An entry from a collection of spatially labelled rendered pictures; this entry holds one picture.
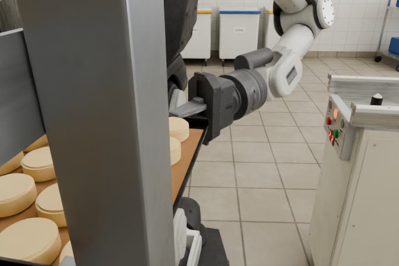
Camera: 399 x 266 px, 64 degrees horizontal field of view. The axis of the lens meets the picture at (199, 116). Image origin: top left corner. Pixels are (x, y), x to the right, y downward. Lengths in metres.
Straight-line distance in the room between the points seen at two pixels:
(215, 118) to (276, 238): 1.34
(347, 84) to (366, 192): 0.40
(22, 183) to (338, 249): 1.12
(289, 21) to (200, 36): 3.67
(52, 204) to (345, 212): 1.01
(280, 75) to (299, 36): 0.18
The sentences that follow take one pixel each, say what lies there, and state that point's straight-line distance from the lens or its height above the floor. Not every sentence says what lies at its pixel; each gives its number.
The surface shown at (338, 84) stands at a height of 0.88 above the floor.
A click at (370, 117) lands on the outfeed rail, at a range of 1.05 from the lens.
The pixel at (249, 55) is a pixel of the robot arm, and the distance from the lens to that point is 0.64.
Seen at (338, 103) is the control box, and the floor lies 0.84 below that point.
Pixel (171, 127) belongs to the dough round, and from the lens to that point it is 0.45.
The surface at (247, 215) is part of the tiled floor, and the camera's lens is 1.91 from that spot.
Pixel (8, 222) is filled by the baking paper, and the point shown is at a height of 1.04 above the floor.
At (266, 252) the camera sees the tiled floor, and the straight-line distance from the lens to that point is 1.74.
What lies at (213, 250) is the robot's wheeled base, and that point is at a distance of 1.48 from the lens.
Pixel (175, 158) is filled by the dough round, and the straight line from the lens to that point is 0.40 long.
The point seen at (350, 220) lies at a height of 0.50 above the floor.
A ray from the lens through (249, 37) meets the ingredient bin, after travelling 4.52.
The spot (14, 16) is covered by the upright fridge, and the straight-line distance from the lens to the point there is 4.89.
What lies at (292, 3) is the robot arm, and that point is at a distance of 0.82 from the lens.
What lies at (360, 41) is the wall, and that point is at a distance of 5.66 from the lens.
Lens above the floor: 1.26
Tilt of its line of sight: 25 degrees down
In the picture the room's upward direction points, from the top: straight up
